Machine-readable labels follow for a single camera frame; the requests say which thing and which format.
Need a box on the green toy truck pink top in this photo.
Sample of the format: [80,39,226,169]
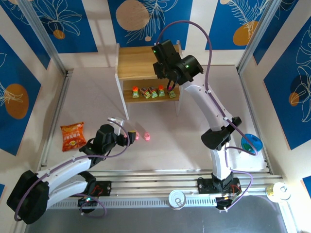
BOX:
[167,84,177,99]

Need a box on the wooden shelf with white legs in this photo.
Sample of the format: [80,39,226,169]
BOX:
[114,40,187,121]

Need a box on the orange snack bag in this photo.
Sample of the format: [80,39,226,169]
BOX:
[60,121,87,152]

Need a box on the silver tin can pull tab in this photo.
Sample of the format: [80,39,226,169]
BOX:
[168,189,187,210]

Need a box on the dark grey panel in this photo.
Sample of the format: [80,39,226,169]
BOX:
[24,207,298,233]

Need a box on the blue plastic bowl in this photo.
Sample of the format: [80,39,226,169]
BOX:
[240,133,264,156]

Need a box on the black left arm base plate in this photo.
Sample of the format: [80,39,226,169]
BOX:
[77,180,112,214]

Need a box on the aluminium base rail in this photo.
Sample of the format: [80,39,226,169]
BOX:
[36,168,286,211]

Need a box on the aluminium side rail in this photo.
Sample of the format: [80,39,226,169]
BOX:
[36,69,75,170]
[237,67,274,173]

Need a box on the aluminium frame post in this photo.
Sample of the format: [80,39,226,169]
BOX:
[18,0,70,75]
[237,0,280,73]

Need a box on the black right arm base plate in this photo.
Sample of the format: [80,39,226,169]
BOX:
[197,177,242,212]

